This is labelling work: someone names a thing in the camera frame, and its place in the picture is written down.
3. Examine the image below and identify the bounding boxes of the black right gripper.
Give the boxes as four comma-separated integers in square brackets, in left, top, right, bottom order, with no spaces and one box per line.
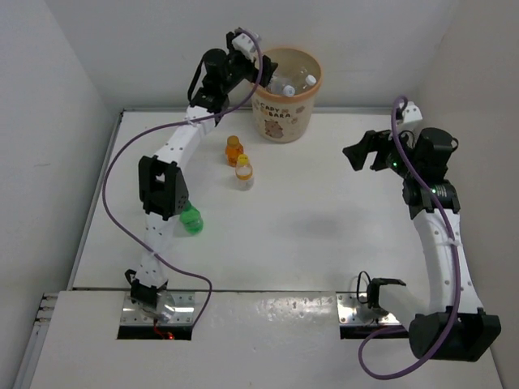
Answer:
[342,122,418,179]

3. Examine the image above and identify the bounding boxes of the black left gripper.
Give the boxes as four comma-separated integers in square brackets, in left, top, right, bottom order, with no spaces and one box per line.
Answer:
[218,34,275,94]

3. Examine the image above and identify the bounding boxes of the clear bottle orange blue label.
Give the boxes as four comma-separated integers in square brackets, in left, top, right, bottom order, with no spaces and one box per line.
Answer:
[268,79,296,97]

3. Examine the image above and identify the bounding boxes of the clear bottle blue label tall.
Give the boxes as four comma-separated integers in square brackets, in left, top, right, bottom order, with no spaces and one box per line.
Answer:
[294,67,317,89]

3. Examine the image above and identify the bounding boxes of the yellow cap small bottle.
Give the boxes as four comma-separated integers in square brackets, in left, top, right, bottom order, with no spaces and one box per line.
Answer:
[235,154,254,190]

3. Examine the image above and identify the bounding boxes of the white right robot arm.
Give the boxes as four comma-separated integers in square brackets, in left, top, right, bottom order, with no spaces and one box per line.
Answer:
[343,127,501,362]

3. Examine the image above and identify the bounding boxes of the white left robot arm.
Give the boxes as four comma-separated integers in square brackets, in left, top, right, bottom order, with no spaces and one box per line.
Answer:
[131,49,278,311]

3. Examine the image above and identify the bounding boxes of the beige capybara plastic bin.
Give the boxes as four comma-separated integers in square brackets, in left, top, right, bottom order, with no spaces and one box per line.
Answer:
[251,47,323,143]

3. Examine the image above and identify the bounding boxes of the orange juice bottle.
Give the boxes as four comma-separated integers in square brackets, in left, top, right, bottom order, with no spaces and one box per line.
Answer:
[225,135,244,167]

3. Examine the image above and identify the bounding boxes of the green plastic bottle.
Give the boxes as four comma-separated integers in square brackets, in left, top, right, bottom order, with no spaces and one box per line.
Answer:
[179,202,204,235]

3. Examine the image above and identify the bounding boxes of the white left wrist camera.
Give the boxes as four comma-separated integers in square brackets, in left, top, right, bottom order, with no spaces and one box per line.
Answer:
[227,32,257,62]

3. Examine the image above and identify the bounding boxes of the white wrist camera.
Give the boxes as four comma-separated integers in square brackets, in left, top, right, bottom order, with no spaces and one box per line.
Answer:
[227,32,257,62]
[397,101,422,128]

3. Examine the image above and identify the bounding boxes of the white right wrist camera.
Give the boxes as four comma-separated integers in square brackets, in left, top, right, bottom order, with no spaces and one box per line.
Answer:
[397,101,422,128]

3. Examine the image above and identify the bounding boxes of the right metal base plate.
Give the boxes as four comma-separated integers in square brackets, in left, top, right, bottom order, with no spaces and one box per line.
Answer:
[336,293,401,327]

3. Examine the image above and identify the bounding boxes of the metal base plate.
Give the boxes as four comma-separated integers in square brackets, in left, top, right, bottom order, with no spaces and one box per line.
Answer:
[120,291,195,327]
[336,293,401,327]

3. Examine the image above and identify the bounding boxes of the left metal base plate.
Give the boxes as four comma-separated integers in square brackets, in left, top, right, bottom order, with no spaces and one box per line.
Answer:
[120,291,195,327]

